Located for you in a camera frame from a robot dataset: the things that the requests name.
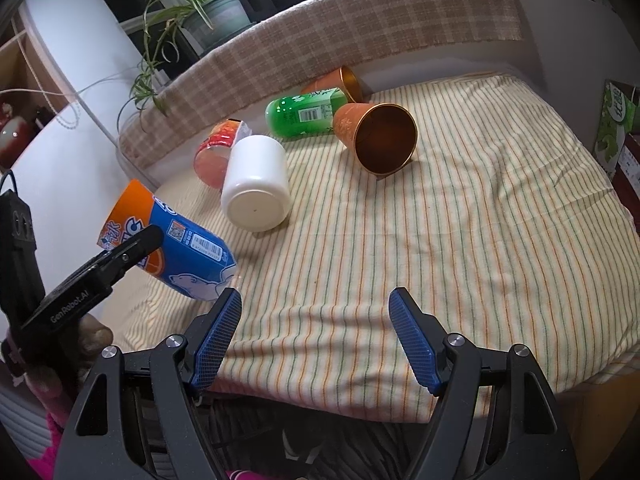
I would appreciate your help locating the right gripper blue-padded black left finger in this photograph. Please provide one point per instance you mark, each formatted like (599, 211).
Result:
(105, 438)

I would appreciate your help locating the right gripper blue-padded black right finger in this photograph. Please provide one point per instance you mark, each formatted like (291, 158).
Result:
(525, 436)

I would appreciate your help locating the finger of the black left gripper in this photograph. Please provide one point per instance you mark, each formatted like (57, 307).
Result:
(111, 265)

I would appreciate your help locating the blue Arctic Ocean cup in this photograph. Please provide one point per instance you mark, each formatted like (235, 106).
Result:
(190, 260)

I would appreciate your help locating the red orange lemon label cup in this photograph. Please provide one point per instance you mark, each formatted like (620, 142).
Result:
(211, 159)

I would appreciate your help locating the white plastic cup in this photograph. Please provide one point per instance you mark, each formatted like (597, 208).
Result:
(255, 196)

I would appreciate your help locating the green label cup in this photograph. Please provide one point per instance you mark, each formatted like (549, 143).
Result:
(309, 114)

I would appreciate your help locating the orange copper cup front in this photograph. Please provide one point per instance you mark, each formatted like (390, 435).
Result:
(381, 136)

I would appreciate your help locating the orange copper cup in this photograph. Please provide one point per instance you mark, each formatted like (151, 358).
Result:
(381, 136)
(343, 78)

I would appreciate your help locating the orange copper cup rear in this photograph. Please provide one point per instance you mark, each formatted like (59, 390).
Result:
(343, 78)

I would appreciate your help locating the gloved hand holding gripper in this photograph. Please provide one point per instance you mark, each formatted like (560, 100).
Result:
(85, 344)

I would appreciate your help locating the red white ceramic vase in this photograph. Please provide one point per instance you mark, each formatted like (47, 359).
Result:
(16, 134)

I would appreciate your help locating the potted spider plant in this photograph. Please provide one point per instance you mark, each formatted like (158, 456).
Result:
(170, 36)

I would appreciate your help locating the green white carton box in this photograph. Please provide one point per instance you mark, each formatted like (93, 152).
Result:
(619, 116)

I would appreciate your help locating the plaid beige sofa backrest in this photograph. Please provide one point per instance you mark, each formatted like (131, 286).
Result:
(301, 44)

